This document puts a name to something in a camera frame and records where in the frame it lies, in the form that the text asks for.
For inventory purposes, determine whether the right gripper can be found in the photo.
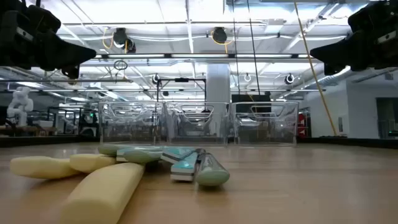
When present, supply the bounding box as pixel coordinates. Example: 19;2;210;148
310;0;398;76

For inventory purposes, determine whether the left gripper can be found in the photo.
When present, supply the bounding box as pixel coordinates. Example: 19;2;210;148
0;0;97;79

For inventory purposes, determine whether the red cabinet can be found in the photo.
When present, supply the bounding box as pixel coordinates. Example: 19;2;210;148
297;113;308;138

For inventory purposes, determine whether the dark door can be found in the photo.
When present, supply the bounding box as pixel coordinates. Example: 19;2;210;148
375;97;398;140

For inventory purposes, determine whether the clear plastic bin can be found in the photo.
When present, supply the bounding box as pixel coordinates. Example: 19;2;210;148
98;101;166;146
229;101;300;147
164;101;231;147

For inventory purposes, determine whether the black monitor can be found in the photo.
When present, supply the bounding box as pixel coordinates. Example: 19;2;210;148
231;93;272;113

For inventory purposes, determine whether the white pillar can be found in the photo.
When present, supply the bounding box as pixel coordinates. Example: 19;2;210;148
206;63;231;103

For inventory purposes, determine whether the yellow hanging cable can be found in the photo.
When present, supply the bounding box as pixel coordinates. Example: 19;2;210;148
293;0;338;137

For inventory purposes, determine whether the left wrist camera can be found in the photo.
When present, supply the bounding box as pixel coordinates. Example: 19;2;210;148
14;26;35;43

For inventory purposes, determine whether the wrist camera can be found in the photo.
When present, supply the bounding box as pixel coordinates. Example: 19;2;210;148
14;26;35;43
375;29;398;46

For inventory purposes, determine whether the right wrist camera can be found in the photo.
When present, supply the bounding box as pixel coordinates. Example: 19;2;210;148
375;29;398;46

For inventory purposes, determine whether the black ceiling cable reel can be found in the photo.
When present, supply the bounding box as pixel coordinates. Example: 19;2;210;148
210;26;230;45
111;27;137;54

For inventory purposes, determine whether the black metal table frame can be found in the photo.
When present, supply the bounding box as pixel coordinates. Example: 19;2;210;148
0;136;398;149

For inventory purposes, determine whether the yellow-handled knife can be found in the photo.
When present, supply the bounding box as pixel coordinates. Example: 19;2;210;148
69;153;121;174
58;162;146;224
9;155;82;180

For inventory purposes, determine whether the thin black hanging cable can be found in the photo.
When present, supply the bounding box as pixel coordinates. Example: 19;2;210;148
232;0;241;95

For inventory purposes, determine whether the black gantry frame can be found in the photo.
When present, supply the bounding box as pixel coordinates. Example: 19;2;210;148
156;77;208;103

